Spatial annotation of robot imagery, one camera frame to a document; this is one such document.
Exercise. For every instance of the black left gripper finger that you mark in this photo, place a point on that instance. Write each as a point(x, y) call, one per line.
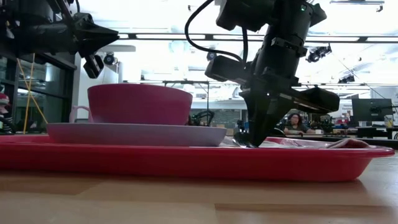
point(93, 44)
point(96, 31)

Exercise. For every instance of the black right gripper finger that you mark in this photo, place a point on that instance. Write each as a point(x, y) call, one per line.
point(275, 109)
point(256, 115)

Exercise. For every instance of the magenta plastic bowl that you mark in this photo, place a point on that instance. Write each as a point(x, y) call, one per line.
point(140, 104)

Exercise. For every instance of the beige cloth napkin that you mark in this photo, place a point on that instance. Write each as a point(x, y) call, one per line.
point(351, 143)

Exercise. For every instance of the background black robot arm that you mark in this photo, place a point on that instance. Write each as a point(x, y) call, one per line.
point(194, 119)

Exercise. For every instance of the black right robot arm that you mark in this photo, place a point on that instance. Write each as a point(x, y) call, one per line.
point(286, 31)

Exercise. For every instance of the red plastic tray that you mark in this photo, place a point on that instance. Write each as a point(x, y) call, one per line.
point(186, 163)

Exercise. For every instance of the black ceiling spotlight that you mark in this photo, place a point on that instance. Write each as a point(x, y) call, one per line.
point(348, 79)
point(317, 54)
point(110, 59)
point(211, 55)

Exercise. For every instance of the person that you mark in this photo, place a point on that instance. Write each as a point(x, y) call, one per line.
point(3, 109)
point(295, 126)

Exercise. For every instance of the dark glass partition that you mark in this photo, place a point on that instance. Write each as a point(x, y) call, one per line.
point(53, 93)

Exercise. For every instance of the long ceiling light strip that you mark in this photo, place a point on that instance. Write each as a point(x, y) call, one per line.
point(171, 36)

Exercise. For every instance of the black computer monitor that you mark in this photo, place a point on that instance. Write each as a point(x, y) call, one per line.
point(371, 109)

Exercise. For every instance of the lilac plastic plate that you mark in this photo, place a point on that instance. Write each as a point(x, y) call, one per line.
point(133, 135)

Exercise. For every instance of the black background desk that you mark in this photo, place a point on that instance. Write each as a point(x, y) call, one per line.
point(373, 132)

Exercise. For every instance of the small yellowish container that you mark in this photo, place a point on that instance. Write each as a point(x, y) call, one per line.
point(388, 122)

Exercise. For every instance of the grey ceiling rail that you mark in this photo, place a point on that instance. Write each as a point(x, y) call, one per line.
point(357, 2)

